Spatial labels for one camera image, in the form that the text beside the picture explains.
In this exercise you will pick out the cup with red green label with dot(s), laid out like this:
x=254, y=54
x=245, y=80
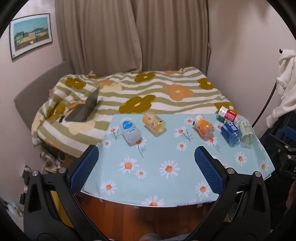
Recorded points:
x=229, y=115

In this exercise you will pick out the pale green clear cup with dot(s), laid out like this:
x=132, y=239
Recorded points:
x=247, y=135

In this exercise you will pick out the white hoodie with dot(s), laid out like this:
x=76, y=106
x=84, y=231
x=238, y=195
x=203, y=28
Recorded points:
x=285, y=88

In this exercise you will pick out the clear cup with orange fruit print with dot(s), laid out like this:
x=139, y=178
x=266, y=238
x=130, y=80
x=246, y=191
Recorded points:
x=203, y=128

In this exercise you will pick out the white cup with blue label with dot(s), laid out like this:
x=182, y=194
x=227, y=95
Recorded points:
x=130, y=132

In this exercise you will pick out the beige curtain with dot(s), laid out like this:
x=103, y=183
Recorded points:
x=173, y=34
x=97, y=34

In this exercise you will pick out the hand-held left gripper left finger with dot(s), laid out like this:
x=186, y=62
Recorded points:
x=84, y=169

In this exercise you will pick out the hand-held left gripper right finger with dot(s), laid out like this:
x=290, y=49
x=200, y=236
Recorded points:
x=209, y=171

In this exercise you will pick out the black equipment stand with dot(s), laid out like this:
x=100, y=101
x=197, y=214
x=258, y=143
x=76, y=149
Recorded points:
x=281, y=148

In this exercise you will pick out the striped floral blanket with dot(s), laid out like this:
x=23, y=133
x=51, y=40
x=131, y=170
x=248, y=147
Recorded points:
x=157, y=92

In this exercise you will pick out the light blue daisy tablecloth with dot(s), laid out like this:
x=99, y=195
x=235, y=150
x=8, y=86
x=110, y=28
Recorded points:
x=161, y=162

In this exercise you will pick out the floor clutter pile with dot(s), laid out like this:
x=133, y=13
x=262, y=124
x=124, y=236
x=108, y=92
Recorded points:
x=49, y=160

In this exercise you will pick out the grey bed headboard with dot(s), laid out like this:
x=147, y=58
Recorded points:
x=34, y=92

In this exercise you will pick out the framed picture of houses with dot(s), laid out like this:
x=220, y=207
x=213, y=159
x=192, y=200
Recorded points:
x=31, y=36

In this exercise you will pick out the grey laptop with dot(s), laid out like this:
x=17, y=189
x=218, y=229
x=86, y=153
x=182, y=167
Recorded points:
x=85, y=109

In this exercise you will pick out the clear cup with orange label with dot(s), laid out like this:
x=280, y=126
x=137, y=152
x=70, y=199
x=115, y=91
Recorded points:
x=153, y=124

